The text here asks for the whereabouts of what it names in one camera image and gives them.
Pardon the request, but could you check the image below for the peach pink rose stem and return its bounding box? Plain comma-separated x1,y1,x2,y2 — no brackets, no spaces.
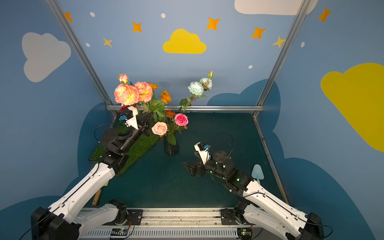
152,122,168,137

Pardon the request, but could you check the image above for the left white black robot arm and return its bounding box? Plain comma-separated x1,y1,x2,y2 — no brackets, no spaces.
27,107,154,240

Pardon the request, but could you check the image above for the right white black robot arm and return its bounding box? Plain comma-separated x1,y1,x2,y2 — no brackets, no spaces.
183,150,328,240

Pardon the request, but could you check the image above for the dark glass vase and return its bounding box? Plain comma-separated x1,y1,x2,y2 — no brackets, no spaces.
164,135,180,156

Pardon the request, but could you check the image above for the green artificial grass mat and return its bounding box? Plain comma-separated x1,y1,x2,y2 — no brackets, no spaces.
88,132,161,176

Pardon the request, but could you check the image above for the orange gerbera flower stem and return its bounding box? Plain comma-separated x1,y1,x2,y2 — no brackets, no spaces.
165,110,176,118

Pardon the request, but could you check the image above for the dark red flower stem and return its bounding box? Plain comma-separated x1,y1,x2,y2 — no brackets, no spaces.
120,105,130,112

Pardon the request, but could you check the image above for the orange poppy flower stem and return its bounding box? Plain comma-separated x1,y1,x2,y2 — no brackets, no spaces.
149,83,172,123

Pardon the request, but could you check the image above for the magenta rose stem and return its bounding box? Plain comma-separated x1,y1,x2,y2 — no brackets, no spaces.
174,113,189,129

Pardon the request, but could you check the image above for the light blue garden trowel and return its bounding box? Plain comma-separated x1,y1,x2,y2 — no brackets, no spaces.
251,164,265,184

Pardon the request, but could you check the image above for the pale blue white flower stem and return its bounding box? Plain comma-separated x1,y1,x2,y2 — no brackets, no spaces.
179,71,214,113

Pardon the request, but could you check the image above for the green garden fork tool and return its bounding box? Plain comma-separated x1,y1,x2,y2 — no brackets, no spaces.
92,181,109,206

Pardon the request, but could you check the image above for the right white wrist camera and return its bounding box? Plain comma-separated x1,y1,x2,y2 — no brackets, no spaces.
194,142,211,165

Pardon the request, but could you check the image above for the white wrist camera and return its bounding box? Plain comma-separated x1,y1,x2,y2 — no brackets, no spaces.
120,106,139,130
194,142,211,165

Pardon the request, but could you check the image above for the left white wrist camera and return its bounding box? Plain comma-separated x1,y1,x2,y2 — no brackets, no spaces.
120,106,139,130

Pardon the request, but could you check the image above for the aluminium frame back bar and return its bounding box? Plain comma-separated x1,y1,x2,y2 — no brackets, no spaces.
106,105,264,112

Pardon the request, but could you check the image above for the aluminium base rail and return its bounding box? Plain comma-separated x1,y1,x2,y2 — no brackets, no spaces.
49,206,310,240

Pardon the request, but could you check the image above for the aluminium frame left post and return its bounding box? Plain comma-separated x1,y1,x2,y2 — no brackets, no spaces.
46,0,112,105

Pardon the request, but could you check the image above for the aluminium frame post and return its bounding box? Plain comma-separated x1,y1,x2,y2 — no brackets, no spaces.
256,0,312,107
46,0,112,105

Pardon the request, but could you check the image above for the aluminium frame right post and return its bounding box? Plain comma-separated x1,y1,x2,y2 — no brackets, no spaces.
256,0,312,107

